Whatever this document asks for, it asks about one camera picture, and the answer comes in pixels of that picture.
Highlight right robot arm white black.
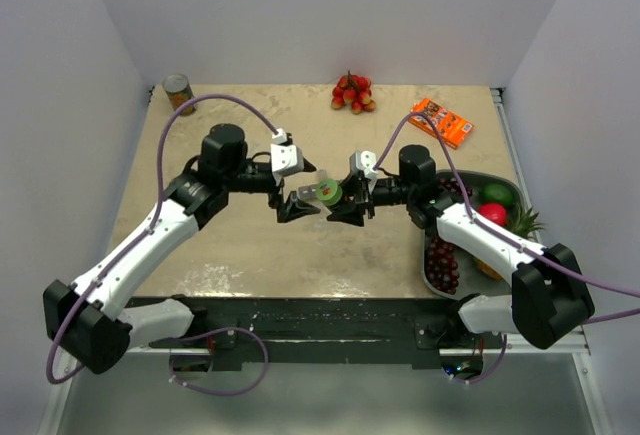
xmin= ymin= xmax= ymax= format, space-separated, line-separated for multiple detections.
xmin=316 ymin=145 xmax=595 ymax=349

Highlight aluminium frame rail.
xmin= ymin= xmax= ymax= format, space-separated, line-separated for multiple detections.
xmin=64 ymin=310 xmax=591 ymax=356

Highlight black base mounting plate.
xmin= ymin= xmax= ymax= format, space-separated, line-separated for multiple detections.
xmin=87 ymin=295 xmax=506 ymax=374

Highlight red toy fruit bunch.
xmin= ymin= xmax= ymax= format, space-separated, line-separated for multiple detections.
xmin=331 ymin=72 xmax=377 ymax=115

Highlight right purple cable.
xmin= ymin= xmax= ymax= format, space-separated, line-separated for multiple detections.
xmin=374 ymin=110 xmax=640 ymax=325

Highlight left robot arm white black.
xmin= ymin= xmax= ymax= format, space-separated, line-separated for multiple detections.
xmin=43 ymin=124 xmax=318 ymax=374

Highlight green toy avocado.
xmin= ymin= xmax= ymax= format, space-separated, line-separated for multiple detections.
xmin=480 ymin=182 xmax=516 ymax=208

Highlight toy pineapple orange yellow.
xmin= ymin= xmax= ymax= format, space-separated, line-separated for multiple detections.
xmin=474 ymin=204 xmax=545 ymax=280

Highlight dark red toy grapes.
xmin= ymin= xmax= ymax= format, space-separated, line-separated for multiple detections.
xmin=424 ymin=177 xmax=474 ymax=295

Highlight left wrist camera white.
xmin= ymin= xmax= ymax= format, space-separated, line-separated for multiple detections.
xmin=270 ymin=128 xmax=304 ymax=178

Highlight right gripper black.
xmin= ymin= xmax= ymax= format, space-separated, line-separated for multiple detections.
xmin=328 ymin=171 xmax=416 ymax=226

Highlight red toy apple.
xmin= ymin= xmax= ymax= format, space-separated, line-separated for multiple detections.
xmin=478 ymin=202 xmax=508 ymax=227

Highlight grey fruit tray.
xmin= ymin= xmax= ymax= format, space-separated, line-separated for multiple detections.
xmin=422 ymin=170 xmax=526 ymax=300

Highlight green bottle lid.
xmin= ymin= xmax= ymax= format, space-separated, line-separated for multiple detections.
xmin=314 ymin=178 xmax=344 ymax=206

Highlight tin can fruit label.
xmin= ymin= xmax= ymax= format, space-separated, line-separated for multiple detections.
xmin=162 ymin=73 xmax=194 ymax=110

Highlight orange cardboard box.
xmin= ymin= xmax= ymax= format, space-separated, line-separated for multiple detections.
xmin=409 ymin=98 xmax=475 ymax=149

